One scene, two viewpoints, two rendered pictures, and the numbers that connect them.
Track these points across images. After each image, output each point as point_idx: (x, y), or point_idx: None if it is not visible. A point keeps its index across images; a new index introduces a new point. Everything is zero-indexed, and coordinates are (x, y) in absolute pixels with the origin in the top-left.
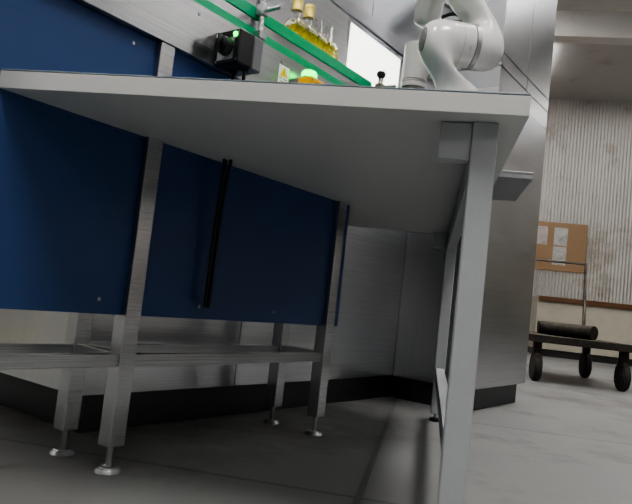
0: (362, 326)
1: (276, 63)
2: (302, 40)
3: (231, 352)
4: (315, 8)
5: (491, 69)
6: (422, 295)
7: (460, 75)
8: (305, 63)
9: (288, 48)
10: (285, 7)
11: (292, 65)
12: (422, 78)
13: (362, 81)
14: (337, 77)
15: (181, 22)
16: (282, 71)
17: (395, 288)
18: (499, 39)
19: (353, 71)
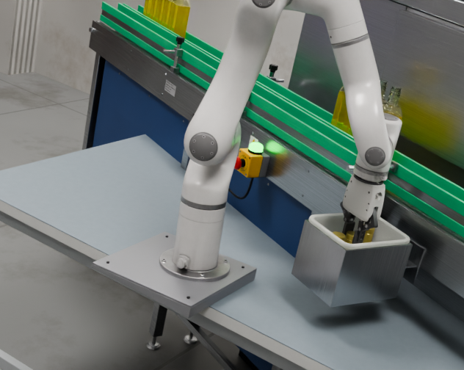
0: None
1: (248, 135)
2: (281, 114)
3: (210, 339)
4: (456, 56)
5: (201, 164)
6: None
7: (187, 166)
8: (282, 134)
9: (270, 121)
10: (410, 62)
11: (261, 136)
12: (356, 163)
13: (347, 156)
14: (316, 150)
15: (197, 108)
16: (252, 142)
17: None
18: (185, 134)
19: (335, 144)
